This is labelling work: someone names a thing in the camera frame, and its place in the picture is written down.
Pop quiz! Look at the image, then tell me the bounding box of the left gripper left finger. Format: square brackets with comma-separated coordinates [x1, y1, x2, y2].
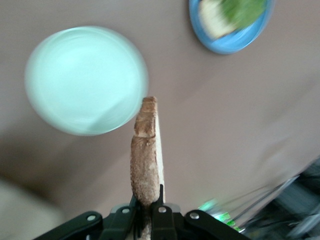
[32, 193, 140, 240]

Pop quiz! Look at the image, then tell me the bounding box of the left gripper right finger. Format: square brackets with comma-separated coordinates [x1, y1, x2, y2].
[149, 184, 248, 240]

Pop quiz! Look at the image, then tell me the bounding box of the toasted bread slice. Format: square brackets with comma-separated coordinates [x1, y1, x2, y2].
[130, 96, 166, 240]
[198, 0, 241, 41]

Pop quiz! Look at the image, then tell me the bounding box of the green lettuce leaf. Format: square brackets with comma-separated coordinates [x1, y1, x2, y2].
[219, 0, 267, 28]

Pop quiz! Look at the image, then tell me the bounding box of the mint green round plate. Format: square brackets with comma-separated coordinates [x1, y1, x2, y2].
[24, 24, 150, 137]

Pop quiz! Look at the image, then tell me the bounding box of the blue round plate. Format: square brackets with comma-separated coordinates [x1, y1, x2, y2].
[188, 0, 276, 55]

